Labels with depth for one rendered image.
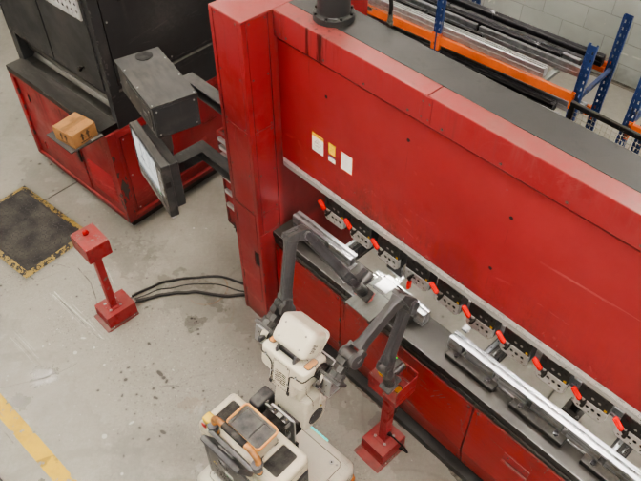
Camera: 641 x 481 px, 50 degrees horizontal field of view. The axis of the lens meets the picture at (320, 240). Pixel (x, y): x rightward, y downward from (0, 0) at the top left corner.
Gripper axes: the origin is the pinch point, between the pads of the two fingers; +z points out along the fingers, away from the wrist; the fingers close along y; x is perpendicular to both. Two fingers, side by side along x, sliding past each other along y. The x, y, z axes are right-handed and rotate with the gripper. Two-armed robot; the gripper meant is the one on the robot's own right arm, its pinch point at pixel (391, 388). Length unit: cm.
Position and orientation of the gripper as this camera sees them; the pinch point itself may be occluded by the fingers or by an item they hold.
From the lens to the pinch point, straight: 365.1
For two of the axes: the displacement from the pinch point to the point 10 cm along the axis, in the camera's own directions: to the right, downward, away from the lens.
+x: -6.8, -5.4, 4.9
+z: 1.7, 5.4, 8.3
